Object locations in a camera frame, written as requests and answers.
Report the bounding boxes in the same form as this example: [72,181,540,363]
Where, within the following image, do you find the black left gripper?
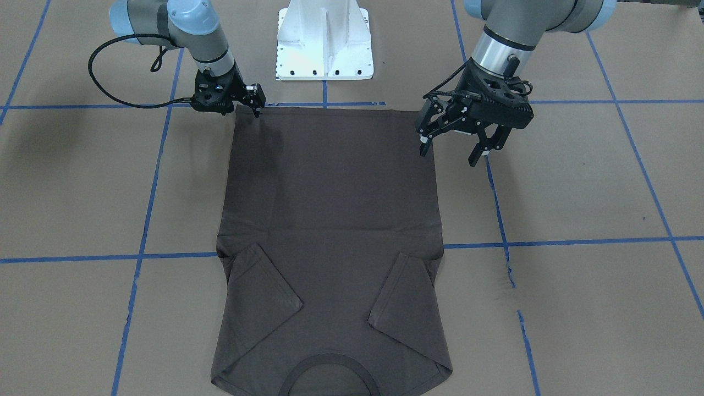
[415,58,535,167]

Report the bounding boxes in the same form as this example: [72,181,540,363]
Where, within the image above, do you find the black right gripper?
[191,64,266,118]

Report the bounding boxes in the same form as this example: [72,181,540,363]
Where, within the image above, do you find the dark brown t-shirt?
[210,106,453,395]

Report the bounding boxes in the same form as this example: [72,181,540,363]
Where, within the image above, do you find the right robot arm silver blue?
[109,1,266,118]

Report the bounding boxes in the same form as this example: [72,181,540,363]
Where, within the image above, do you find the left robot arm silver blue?
[415,1,617,166]

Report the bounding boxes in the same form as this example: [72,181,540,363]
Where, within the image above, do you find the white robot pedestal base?
[275,1,375,81]

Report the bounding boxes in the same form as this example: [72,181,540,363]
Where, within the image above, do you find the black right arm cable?
[87,34,199,109]

